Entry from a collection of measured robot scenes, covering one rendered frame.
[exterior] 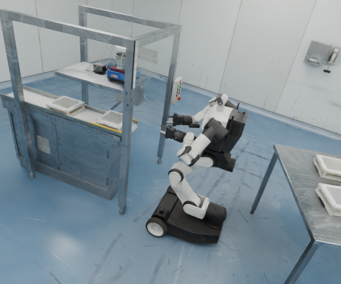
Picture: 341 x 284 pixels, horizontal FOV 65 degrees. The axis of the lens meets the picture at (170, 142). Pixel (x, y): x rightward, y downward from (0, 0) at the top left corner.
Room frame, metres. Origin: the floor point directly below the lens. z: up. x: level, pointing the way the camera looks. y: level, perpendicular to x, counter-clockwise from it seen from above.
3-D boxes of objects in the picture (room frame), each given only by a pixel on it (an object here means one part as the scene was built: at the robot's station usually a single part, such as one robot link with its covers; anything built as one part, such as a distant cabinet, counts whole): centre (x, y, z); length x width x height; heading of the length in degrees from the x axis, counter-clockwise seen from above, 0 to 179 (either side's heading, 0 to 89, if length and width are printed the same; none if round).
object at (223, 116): (1.85, -0.38, 1.12); 0.34 x 0.30 x 0.36; 164
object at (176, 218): (1.88, -0.31, 0.19); 0.64 x 0.52 x 0.33; 74
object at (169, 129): (1.86, -0.01, 1.00); 0.12 x 0.10 x 0.13; 66
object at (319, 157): (1.89, -1.36, 0.93); 0.25 x 0.24 x 0.02; 174
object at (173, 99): (2.86, 0.03, 0.99); 0.17 x 0.06 x 0.26; 164
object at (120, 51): (2.13, 0.46, 1.47); 0.15 x 0.15 x 0.19
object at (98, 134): (2.25, 1.01, 0.79); 1.30 x 0.29 x 0.10; 74
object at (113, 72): (2.13, 0.46, 1.33); 0.21 x 0.20 x 0.09; 164
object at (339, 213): (1.49, -1.23, 0.88); 0.24 x 0.24 x 0.02; 1
